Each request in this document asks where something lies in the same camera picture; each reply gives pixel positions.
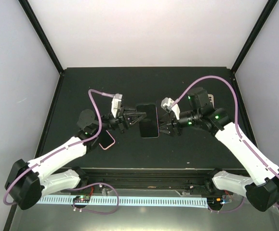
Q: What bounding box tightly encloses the black phone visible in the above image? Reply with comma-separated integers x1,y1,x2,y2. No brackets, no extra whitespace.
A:
136,103,159,138

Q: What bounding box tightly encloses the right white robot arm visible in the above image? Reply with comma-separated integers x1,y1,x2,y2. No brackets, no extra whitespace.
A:
159,87,279,212

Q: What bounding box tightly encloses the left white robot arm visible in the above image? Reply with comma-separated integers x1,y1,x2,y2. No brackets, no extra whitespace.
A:
5,107,146,210

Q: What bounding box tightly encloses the phone in pink case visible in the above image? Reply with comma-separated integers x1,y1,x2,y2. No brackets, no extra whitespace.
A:
99,130,116,150

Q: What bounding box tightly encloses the left controller board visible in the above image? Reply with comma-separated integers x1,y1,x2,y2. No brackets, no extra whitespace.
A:
73,195,91,204

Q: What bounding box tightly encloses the controller board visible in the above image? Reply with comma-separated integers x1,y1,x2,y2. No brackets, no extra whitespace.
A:
73,195,91,204
207,197,231,205

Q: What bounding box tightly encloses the right controller board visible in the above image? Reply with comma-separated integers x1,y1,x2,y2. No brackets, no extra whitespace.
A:
207,197,231,205

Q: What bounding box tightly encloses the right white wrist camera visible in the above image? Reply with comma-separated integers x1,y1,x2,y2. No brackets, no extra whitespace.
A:
160,97,180,120

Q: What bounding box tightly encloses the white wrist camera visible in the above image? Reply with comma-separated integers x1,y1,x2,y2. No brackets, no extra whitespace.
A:
111,93,123,118
160,97,180,120

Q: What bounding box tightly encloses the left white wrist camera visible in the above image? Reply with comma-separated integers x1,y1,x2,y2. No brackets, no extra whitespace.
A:
111,93,123,118

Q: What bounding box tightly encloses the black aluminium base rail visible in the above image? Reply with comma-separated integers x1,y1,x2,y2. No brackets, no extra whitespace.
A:
84,168,233,197

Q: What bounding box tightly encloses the white slotted cable duct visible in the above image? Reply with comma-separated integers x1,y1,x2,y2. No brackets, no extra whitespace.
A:
38,195,208,208

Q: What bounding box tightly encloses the left black frame post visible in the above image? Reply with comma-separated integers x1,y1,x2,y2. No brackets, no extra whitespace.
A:
18,0,64,75

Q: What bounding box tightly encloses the black frame post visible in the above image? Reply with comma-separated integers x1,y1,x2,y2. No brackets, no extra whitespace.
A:
18,0,64,75
231,0,278,74

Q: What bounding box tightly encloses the right black frame post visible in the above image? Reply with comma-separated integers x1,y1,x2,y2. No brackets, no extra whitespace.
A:
231,0,278,74

